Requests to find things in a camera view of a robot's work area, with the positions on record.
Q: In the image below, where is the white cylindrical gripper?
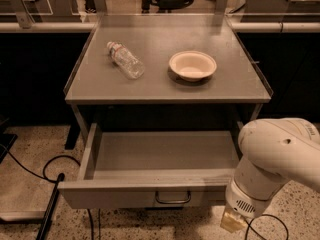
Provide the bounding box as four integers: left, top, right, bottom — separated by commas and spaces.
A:
220, 157, 288, 233

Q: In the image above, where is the grey top drawer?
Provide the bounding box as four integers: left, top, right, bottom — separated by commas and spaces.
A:
58, 123, 240, 209

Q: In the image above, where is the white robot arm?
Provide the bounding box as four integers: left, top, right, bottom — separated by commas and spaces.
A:
220, 118, 320, 233

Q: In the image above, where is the grey drawer cabinet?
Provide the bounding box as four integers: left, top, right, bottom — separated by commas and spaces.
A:
65, 14, 272, 135

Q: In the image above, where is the white paper bowl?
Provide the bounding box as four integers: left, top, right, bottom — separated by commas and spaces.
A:
169, 51, 217, 82

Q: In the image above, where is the clear plastic water bottle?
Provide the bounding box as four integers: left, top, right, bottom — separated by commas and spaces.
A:
107, 41, 145, 79

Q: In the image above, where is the black pole on floor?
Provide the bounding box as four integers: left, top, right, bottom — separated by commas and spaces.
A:
36, 173, 65, 240

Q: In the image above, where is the black floor cable right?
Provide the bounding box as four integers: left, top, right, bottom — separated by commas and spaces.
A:
243, 213, 290, 240

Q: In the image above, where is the black floor cable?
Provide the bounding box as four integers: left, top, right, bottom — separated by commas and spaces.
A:
0, 143, 102, 240
243, 213, 290, 240

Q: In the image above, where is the black floor cable left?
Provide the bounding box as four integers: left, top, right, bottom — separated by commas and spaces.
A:
0, 143, 102, 240

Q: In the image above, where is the white horizontal rail pipe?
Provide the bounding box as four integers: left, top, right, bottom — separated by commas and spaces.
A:
0, 21, 320, 34

